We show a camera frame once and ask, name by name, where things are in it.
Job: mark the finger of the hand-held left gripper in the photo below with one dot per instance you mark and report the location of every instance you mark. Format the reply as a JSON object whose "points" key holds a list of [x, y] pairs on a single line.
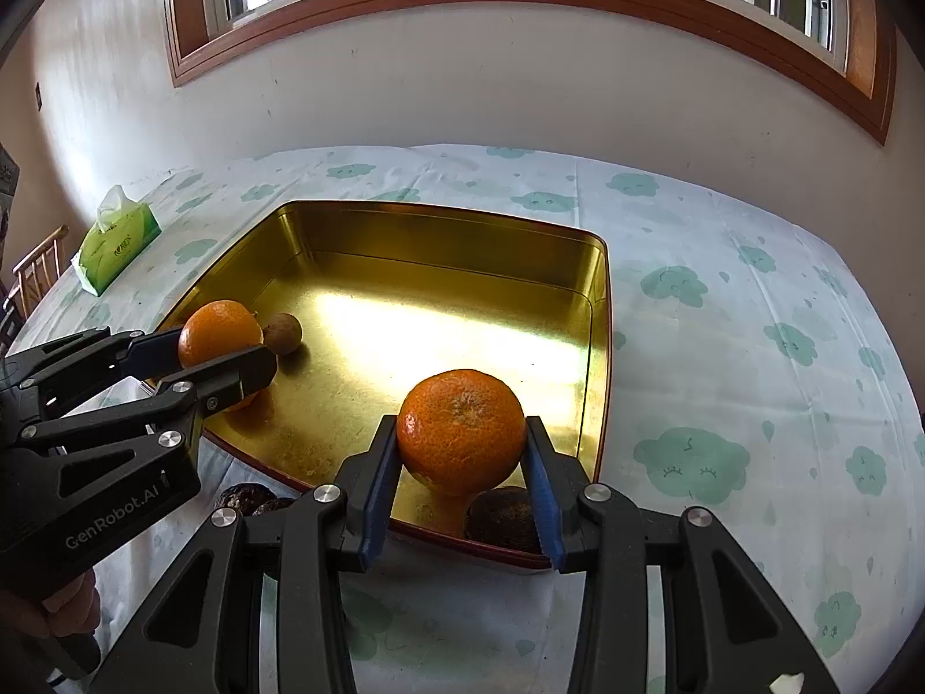
{"points": [[101, 354], [231, 376]]}

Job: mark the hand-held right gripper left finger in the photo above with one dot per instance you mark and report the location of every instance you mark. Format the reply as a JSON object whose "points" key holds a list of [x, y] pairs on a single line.
{"points": [[376, 499]]}

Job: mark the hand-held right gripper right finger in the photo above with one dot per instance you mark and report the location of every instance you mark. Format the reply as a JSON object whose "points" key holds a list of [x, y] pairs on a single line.
{"points": [[542, 499]]}

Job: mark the dark wrinkled fruit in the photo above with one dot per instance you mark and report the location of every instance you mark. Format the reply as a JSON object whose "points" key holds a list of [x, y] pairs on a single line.
{"points": [[242, 499], [498, 520], [276, 505]]}

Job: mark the small orange mandarin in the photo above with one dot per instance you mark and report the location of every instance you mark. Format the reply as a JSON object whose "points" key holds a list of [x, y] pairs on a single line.
{"points": [[217, 329]]}

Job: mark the small brown fruit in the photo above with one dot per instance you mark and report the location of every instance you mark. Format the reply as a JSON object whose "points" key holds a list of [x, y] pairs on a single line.
{"points": [[283, 332]]}

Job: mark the large orange mandarin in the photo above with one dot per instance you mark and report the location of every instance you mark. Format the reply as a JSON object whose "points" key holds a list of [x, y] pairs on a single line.
{"points": [[462, 426]]}

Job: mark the red and gold tin box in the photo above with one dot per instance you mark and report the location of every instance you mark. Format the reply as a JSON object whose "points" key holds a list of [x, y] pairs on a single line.
{"points": [[433, 303]]}

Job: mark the person's left hand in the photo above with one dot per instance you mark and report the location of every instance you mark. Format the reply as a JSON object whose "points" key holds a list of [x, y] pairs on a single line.
{"points": [[43, 611]]}

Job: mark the green tissue pack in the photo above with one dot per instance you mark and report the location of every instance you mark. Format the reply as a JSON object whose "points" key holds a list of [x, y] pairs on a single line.
{"points": [[115, 253]]}

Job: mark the light wooden chair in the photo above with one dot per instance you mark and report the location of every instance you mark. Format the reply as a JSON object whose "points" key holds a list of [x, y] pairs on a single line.
{"points": [[41, 249]]}

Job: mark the grey printed box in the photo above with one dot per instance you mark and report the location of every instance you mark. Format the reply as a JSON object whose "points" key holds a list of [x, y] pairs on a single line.
{"points": [[7, 170]]}

